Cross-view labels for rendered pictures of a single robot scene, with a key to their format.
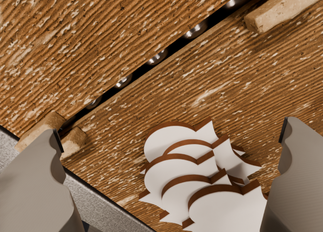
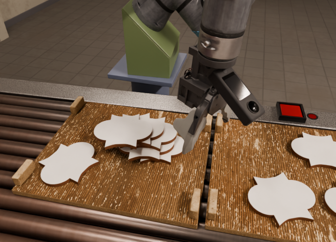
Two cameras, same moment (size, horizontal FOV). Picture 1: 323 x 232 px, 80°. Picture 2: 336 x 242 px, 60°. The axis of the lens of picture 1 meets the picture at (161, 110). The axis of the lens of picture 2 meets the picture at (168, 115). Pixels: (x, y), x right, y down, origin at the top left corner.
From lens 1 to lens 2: 55 cm
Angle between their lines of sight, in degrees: 36
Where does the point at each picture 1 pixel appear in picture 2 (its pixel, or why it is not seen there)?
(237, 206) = (132, 134)
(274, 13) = (197, 193)
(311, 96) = (140, 198)
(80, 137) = (207, 129)
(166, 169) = (171, 134)
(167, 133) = (180, 148)
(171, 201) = (156, 123)
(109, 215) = (153, 102)
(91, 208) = (166, 102)
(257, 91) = (164, 184)
